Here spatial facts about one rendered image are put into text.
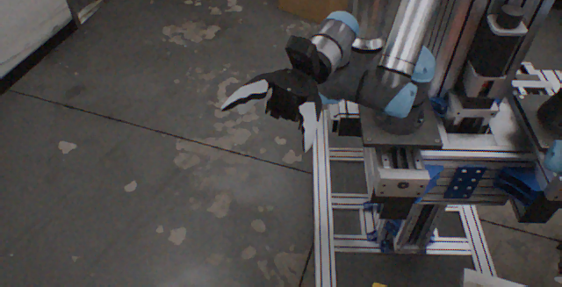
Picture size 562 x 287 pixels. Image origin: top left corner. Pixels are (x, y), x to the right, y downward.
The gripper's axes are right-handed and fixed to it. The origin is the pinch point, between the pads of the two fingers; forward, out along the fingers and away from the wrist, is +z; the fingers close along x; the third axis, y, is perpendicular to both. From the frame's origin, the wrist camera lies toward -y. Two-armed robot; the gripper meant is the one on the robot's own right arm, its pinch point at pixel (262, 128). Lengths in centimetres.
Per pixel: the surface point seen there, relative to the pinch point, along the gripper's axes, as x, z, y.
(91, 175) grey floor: 131, -48, 187
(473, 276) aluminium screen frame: -57, -32, 61
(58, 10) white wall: 261, -150, 180
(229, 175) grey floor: 55, -88, 177
